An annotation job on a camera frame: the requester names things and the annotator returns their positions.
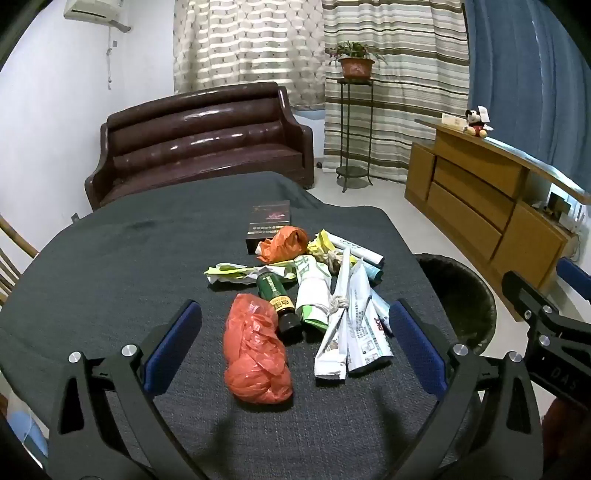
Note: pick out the white tube with green dots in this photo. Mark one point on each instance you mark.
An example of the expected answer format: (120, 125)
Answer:
(360, 251)

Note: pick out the trash bin with black bag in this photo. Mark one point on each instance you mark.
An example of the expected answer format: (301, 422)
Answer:
(461, 300)

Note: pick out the mouse plush toy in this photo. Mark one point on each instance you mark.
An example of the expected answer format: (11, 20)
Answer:
(475, 124)

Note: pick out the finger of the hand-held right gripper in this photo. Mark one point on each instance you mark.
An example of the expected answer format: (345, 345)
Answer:
(575, 273)
(521, 293)

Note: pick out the black metal plant stand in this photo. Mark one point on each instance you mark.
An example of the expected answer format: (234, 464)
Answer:
(353, 173)

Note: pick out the small beige box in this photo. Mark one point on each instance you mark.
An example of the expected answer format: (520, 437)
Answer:
(452, 121)

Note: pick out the green brown striped curtain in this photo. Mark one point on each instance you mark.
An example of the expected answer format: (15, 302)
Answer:
(406, 92)

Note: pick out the small orange plastic bag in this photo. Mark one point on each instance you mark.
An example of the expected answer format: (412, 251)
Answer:
(284, 244)

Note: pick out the teal tube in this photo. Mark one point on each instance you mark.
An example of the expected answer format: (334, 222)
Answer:
(371, 274)

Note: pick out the large red plastic bag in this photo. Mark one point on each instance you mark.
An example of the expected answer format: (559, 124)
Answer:
(254, 355)

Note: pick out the potted plant in terracotta pot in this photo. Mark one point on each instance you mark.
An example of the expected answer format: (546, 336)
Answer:
(355, 67)

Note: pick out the white air conditioner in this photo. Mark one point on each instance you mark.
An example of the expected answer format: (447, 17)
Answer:
(92, 9)

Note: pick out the wooden cabinet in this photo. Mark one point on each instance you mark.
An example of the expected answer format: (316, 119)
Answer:
(466, 184)

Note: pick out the dark brown leather sofa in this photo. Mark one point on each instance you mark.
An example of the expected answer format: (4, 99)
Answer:
(198, 138)

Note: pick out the beige patterned curtain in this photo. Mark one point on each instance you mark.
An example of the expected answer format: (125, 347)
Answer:
(240, 46)

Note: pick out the dark green bottle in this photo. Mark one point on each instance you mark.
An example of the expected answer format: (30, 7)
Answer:
(272, 290)

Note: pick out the wooden chair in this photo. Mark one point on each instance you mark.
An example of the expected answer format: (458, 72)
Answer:
(18, 244)

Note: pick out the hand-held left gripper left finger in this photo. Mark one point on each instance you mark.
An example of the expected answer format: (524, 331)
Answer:
(173, 341)

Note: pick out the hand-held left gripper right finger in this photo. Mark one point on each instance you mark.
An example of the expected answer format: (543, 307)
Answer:
(415, 346)

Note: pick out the small dark brown box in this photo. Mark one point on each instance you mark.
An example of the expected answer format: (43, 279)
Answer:
(556, 203)

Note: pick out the white blue packet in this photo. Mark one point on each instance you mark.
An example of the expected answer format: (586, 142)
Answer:
(381, 314)

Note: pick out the blue curtain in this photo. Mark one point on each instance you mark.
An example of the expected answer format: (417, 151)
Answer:
(531, 83)

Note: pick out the green white twisted packet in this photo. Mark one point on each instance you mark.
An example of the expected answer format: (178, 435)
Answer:
(311, 295)

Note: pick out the white printed packet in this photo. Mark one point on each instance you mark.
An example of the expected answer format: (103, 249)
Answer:
(364, 332)

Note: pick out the light blue cloth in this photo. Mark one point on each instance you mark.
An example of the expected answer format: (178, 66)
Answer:
(30, 438)

